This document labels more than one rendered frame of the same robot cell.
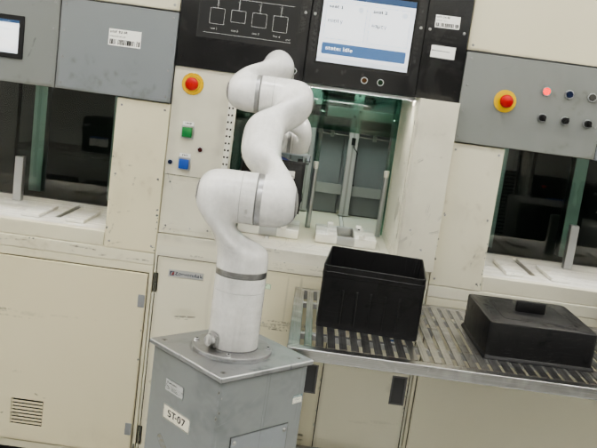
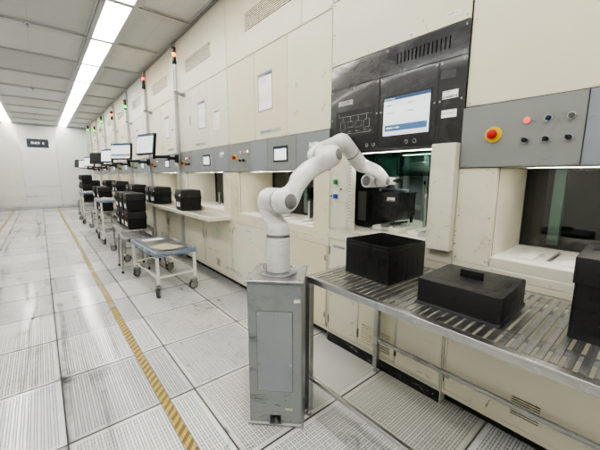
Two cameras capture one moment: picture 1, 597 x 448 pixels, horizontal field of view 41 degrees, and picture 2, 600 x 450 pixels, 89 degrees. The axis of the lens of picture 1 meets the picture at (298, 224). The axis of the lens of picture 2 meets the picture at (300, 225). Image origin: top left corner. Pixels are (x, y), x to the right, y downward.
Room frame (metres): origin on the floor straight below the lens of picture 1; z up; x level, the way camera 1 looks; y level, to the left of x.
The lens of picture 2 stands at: (0.93, -1.10, 1.25)
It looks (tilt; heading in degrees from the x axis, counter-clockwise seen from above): 9 degrees down; 50
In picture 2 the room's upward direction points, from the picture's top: straight up
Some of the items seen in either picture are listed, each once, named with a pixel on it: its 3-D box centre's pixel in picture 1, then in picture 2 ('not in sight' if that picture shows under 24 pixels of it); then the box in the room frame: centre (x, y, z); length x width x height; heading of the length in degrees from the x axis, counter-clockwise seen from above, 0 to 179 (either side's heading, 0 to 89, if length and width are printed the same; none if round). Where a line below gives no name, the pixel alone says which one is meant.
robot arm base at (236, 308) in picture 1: (236, 311); (278, 254); (1.82, 0.12, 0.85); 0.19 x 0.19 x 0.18
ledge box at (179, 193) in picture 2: not in sight; (187, 199); (2.39, 2.86, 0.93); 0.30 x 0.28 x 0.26; 87
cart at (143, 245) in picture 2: not in sight; (164, 262); (1.98, 2.58, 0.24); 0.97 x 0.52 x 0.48; 92
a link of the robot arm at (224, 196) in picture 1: (233, 221); (273, 212); (1.82, 0.15, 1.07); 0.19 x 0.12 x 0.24; 89
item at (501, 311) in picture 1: (527, 324); (470, 287); (2.15, -0.67, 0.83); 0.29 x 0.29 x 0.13; 1
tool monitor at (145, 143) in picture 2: not in sight; (159, 148); (2.23, 3.37, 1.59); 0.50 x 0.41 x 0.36; 0
